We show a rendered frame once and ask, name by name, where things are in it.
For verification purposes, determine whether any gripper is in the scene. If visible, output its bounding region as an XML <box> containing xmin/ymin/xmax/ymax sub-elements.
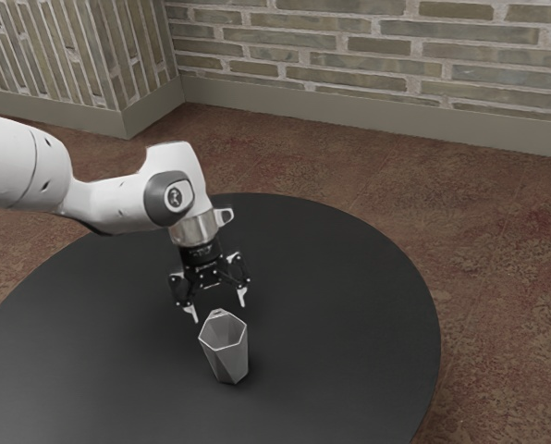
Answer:
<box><xmin>167</xmin><ymin>239</ymin><xmax>252</xmax><ymax>325</ymax></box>

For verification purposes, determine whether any grey faceted mug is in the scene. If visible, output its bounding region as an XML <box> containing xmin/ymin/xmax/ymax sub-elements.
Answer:
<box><xmin>197</xmin><ymin>310</ymin><xmax>251</xmax><ymax>385</ymax></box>

